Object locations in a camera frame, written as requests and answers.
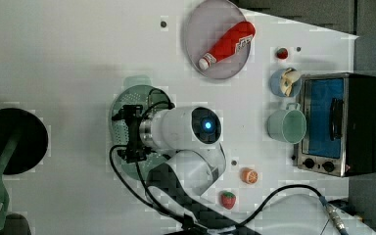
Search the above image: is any beige plush toy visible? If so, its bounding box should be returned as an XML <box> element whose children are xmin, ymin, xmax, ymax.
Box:
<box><xmin>280</xmin><ymin>68</ymin><xmax>301</xmax><ymax>97</ymax></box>

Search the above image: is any blue plastic cup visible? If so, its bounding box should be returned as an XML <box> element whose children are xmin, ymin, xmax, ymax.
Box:
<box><xmin>270</xmin><ymin>68</ymin><xmax>302</xmax><ymax>97</ymax></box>

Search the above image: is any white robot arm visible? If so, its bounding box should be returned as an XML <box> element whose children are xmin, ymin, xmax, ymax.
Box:
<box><xmin>112</xmin><ymin>102</ymin><xmax>258</xmax><ymax>235</ymax></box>

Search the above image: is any green plastic mug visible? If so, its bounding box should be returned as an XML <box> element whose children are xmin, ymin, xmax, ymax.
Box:
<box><xmin>267</xmin><ymin>103</ymin><xmax>306</xmax><ymax>144</ymax></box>

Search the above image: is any green plastic strainer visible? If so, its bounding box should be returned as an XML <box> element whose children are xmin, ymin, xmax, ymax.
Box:
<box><xmin>110</xmin><ymin>75</ymin><xmax>174</xmax><ymax>180</ymax></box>

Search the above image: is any black round pan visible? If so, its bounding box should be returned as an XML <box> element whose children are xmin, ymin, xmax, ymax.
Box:
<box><xmin>0</xmin><ymin>108</ymin><xmax>49</xmax><ymax>175</ymax></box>

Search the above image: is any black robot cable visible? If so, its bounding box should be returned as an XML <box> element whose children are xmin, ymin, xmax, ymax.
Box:
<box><xmin>109</xmin><ymin>87</ymin><xmax>190</xmax><ymax>223</ymax></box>

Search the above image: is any orange slice toy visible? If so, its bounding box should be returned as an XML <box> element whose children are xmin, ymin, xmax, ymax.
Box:
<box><xmin>240</xmin><ymin>167</ymin><xmax>259</xmax><ymax>184</ymax></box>

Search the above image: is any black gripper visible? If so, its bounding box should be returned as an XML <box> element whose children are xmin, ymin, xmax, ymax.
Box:
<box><xmin>112</xmin><ymin>105</ymin><xmax>152</xmax><ymax>164</ymax></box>

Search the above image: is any black cable with metal plug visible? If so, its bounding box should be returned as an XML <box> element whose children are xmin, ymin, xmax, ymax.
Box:
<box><xmin>234</xmin><ymin>184</ymin><xmax>351</xmax><ymax>235</ymax></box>

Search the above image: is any grey round plate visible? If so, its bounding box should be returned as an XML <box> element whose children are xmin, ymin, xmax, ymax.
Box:
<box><xmin>184</xmin><ymin>0</ymin><xmax>251</xmax><ymax>79</ymax></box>

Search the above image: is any silver toaster oven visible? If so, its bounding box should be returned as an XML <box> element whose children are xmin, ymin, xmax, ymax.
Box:
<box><xmin>296</xmin><ymin>72</ymin><xmax>376</xmax><ymax>177</ymax></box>

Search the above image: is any red plush ketchup bottle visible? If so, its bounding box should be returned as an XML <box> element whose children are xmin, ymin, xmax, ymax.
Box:
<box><xmin>198</xmin><ymin>21</ymin><xmax>256</xmax><ymax>71</ymax></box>

